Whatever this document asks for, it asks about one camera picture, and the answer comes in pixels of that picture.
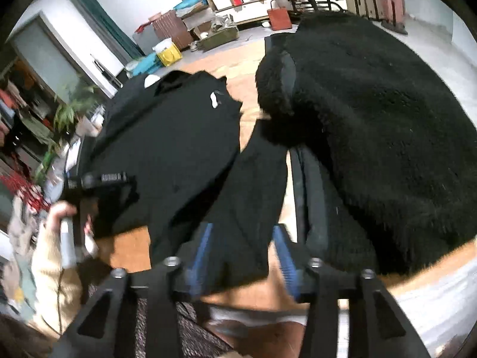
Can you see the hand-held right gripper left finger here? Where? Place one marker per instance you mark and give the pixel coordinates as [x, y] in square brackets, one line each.
[197, 264]

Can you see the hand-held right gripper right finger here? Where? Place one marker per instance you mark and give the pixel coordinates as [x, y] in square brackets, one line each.
[287, 264]

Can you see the black sweatshirt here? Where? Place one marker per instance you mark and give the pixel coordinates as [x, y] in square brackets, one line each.
[167, 149]

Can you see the black fleece jacket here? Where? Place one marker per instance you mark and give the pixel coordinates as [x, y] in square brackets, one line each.
[372, 119]

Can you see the hanging clothes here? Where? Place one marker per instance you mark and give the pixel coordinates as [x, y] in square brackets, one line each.
[22, 119]

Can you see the person's left hand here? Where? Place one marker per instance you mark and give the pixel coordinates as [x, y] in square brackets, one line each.
[61, 210]

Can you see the person's speckled dark knit clothing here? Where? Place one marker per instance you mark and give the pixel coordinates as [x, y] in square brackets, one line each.
[179, 335]

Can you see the potted green plant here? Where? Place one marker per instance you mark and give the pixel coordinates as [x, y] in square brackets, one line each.
[74, 108]

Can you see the blue flat box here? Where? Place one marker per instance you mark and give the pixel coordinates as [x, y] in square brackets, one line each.
[147, 65]

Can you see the yellow shopping bag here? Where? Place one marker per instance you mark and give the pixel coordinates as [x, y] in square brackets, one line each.
[169, 54]

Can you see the green curtain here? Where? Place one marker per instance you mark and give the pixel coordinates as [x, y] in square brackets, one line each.
[108, 18]

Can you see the pink suitcase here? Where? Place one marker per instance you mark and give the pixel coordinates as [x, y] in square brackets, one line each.
[173, 28]

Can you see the green crate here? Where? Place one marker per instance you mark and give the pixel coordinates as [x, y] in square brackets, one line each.
[220, 37]

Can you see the blue cardboard box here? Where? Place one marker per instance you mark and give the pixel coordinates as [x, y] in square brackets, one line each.
[190, 4]

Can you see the white low cabinet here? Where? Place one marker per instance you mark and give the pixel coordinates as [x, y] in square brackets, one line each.
[246, 5]

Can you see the orange paper bag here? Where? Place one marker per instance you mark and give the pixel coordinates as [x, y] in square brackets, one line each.
[279, 18]

